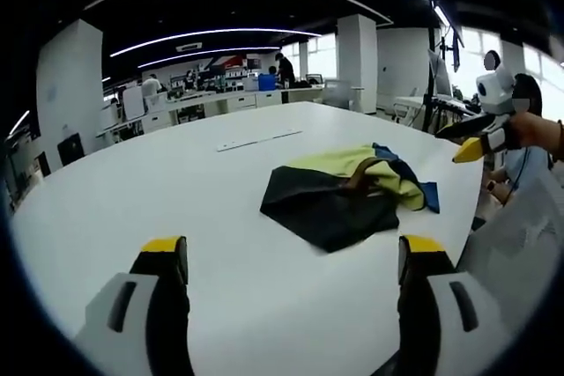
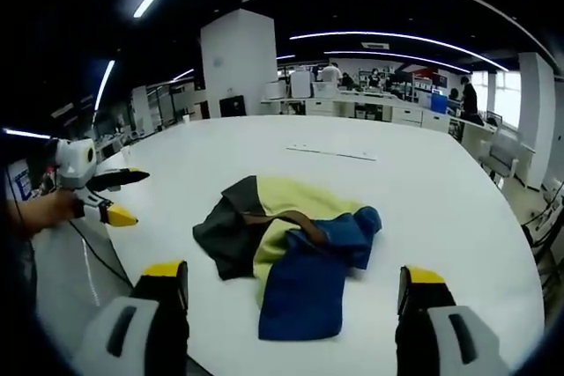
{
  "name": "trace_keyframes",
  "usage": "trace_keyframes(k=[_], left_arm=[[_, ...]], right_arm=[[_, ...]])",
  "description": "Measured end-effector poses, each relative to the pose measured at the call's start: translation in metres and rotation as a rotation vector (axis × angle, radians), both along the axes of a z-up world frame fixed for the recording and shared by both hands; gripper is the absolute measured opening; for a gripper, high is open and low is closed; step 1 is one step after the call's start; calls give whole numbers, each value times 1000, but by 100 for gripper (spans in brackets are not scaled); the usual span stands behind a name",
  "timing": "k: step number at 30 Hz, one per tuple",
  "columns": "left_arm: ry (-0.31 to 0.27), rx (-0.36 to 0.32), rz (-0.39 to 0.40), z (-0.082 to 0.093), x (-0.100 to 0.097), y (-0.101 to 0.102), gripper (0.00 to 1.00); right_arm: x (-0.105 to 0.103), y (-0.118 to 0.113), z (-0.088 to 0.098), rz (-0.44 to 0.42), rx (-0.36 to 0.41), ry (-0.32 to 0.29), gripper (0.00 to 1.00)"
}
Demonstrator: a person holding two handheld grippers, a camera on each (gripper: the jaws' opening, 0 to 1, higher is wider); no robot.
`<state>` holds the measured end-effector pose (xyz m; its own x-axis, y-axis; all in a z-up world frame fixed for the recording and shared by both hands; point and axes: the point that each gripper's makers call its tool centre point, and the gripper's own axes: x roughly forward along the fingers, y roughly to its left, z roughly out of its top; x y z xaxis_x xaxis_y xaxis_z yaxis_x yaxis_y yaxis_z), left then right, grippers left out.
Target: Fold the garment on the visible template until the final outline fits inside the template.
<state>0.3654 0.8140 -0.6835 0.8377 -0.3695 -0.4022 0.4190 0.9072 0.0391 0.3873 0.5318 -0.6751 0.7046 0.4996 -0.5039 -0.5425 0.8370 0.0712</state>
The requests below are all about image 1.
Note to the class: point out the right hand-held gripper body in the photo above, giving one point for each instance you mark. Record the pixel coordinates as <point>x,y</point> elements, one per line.
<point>495,90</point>

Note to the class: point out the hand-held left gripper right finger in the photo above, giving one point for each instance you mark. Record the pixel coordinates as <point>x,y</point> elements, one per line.
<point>440,305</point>

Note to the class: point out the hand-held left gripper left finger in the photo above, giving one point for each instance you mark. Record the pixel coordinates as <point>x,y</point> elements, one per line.
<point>132,305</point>

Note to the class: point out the black yellow blue garment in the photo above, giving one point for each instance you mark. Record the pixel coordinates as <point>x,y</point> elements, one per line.
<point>326,204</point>

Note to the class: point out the person's right hand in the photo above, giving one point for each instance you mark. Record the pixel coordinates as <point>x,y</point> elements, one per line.
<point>533,129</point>

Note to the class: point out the black monitor stand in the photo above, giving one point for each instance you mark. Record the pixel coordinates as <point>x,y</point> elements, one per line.
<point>429,85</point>

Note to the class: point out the grey office chair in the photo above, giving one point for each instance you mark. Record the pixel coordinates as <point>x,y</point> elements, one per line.
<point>338,93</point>

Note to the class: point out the black office chair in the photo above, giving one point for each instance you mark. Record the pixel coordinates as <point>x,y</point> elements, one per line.
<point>70,149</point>

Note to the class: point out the white board on stand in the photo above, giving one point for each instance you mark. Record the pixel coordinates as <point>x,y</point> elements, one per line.
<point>133,103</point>

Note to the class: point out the white flat strip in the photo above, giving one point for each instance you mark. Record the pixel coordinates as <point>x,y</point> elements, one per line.
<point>260,140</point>

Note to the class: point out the white drawer cabinet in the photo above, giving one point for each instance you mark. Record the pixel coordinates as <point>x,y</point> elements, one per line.
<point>241,101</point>

